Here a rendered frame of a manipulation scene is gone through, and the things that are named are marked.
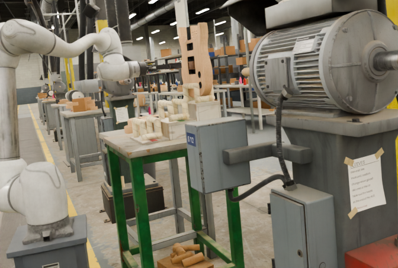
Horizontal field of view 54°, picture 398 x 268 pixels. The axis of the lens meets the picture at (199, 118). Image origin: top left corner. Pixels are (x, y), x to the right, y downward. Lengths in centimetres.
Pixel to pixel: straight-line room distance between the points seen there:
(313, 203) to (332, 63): 34
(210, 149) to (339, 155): 34
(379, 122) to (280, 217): 35
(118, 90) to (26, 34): 209
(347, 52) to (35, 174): 116
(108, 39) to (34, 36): 53
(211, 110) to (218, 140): 100
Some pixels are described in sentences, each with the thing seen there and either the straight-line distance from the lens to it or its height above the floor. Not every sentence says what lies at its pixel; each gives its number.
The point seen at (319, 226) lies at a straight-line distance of 105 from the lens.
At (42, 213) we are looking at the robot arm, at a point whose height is 80.
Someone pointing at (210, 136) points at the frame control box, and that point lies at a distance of 110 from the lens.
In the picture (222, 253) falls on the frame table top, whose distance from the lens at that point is 240.
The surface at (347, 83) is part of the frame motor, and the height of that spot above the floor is 121.
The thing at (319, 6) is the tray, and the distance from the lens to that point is 106.
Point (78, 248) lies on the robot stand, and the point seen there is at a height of 65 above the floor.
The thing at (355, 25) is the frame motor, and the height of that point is 134.
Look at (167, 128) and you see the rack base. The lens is 204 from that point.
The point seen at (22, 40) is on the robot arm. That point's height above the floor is 145.
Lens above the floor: 126
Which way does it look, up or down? 7 degrees down
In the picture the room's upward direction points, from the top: 5 degrees counter-clockwise
